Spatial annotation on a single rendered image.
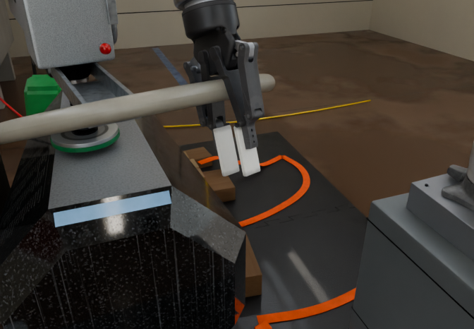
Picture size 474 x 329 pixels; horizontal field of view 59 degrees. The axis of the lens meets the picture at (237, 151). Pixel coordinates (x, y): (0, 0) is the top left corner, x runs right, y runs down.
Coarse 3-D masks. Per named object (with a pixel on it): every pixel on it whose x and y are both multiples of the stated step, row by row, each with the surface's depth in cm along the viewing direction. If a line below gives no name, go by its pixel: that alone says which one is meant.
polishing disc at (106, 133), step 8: (104, 128) 140; (112, 128) 140; (56, 136) 135; (64, 136) 135; (72, 136) 135; (80, 136) 135; (88, 136) 135; (96, 136) 135; (104, 136) 135; (112, 136) 136; (56, 144) 132; (64, 144) 130; (72, 144) 130; (80, 144) 130; (88, 144) 131; (96, 144) 132
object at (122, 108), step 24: (144, 96) 52; (168, 96) 52; (192, 96) 54; (216, 96) 56; (24, 120) 53; (48, 120) 52; (72, 120) 51; (96, 120) 51; (120, 120) 52; (0, 144) 60
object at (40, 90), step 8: (32, 64) 293; (32, 80) 286; (40, 80) 286; (48, 80) 286; (32, 88) 284; (40, 88) 284; (48, 88) 284; (56, 88) 285; (32, 96) 283; (40, 96) 283; (48, 96) 283; (32, 104) 283; (40, 104) 284; (48, 104) 284; (32, 112) 284; (40, 112) 285
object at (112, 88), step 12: (48, 72) 130; (60, 72) 117; (96, 72) 126; (108, 72) 117; (60, 84) 119; (84, 84) 121; (96, 84) 121; (108, 84) 115; (120, 84) 106; (72, 96) 103; (84, 96) 111; (96, 96) 111; (108, 96) 111; (120, 96) 106
